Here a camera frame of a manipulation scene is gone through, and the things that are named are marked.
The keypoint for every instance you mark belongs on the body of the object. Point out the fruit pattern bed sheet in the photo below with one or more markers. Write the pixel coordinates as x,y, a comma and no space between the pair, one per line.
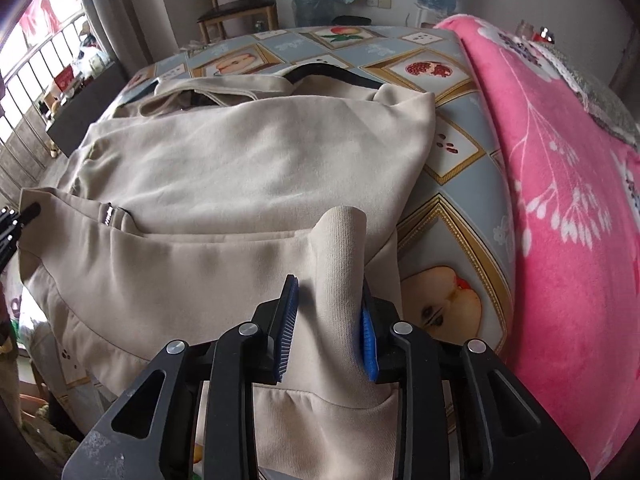
454,237

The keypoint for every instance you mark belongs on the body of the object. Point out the pink floral blanket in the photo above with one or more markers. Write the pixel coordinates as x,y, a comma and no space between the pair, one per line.
575,200

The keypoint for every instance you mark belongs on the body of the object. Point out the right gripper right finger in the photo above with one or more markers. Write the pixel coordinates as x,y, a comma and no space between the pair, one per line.
460,402

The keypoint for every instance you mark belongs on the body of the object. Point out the grey lace pillow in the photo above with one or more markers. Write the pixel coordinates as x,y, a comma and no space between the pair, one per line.
599,101

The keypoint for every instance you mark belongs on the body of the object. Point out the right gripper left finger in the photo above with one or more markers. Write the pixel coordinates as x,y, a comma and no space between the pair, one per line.
149,431

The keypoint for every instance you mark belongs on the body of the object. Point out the beige zip jacket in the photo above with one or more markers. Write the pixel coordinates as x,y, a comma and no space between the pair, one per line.
179,215

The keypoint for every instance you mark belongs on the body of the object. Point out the dark low cabinet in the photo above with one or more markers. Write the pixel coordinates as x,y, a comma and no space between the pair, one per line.
73,119

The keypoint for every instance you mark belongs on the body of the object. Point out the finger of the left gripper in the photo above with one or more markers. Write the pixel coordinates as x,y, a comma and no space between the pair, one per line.
26,216

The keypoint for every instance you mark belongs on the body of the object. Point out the red cup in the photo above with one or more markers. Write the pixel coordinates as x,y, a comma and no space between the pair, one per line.
543,35

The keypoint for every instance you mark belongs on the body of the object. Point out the grey curtain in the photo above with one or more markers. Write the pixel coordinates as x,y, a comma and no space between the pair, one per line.
135,33

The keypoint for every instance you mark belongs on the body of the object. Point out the empty clear water jug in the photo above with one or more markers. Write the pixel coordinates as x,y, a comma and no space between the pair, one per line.
313,12

